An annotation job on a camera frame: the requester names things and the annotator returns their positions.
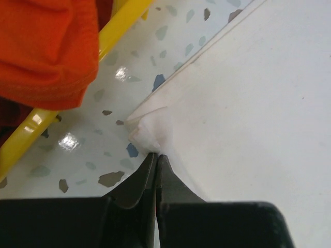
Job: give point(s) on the cream white t shirt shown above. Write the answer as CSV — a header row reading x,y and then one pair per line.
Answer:
x,y
248,118

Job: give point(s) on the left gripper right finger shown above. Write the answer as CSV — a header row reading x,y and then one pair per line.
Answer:
x,y
176,204

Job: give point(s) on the dark red t shirt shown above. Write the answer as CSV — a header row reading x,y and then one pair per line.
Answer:
x,y
12,114

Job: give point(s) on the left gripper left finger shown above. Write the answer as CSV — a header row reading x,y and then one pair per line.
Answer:
x,y
131,210

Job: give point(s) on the orange t shirt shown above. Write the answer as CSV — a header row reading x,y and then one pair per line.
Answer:
x,y
49,52

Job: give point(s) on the yellow plastic bin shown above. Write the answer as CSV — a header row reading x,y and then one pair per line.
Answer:
x,y
123,16

